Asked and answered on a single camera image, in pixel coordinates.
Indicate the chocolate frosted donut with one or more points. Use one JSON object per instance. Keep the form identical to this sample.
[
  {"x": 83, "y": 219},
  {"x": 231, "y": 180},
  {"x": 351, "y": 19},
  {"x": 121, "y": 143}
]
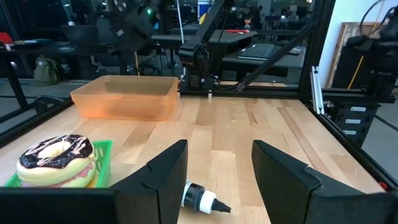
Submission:
[{"x": 56, "y": 155}]

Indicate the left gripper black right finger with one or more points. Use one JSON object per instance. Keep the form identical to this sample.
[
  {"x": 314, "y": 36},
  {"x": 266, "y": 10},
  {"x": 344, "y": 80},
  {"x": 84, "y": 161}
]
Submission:
[{"x": 295, "y": 199}]

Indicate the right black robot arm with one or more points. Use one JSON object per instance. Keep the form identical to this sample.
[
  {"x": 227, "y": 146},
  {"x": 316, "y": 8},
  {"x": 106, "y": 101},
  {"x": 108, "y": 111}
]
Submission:
[{"x": 199, "y": 56}]

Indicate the dark desk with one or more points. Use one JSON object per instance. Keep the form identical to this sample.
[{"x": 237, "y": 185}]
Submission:
[{"x": 17, "y": 87}]

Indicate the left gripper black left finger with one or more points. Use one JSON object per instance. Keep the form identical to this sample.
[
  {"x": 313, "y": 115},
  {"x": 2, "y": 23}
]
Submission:
[{"x": 140, "y": 199}]

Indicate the silver aluminium extrusion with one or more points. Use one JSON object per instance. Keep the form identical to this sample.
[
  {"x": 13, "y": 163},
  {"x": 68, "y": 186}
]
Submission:
[{"x": 317, "y": 93}]

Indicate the black labelled control boxes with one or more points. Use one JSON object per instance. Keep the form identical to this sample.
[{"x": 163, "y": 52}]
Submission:
[{"x": 363, "y": 124}]

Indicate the black desk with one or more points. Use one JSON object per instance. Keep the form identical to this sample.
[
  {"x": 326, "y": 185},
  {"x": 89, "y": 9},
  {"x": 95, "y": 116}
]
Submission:
[
  {"x": 280, "y": 63},
  {"x": 230, "y": 39}
]

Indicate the orange translucent plastic bin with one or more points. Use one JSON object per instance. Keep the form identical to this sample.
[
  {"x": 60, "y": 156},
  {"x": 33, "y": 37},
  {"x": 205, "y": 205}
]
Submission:
[{"x": 124, "y": 105}]

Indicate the black-tipped ink bottle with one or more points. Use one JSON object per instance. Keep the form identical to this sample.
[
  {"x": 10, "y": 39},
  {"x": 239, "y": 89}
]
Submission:
[{"x": 194, "y": 196}]

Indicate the dark laptop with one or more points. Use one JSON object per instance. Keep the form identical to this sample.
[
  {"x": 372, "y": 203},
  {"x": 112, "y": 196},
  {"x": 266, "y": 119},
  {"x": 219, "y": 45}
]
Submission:
[{"x": 256, "y": 51}]

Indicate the olive backpack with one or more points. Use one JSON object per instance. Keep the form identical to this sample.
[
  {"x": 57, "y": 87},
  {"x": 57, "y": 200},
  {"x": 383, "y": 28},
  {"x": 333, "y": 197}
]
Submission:
[{"x": 46, "y": 71}]

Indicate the green plastic basket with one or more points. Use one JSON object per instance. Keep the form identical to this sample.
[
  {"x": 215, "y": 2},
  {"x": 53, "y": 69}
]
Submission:
[{"x": 104, "y": 161}]

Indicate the red flat object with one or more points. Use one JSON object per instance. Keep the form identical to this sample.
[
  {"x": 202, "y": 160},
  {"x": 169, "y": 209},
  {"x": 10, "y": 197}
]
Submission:
[{"x": 236, "y": 31}]

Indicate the wooden board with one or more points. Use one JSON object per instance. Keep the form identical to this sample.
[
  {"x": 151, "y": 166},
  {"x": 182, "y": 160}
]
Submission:
[{"x": 342, "y": 56}]

